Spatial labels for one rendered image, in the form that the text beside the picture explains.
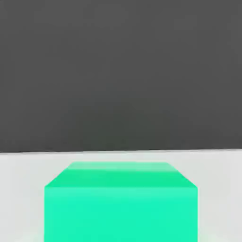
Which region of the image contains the small green cube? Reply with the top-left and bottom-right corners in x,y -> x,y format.
44,161 -> 199,242

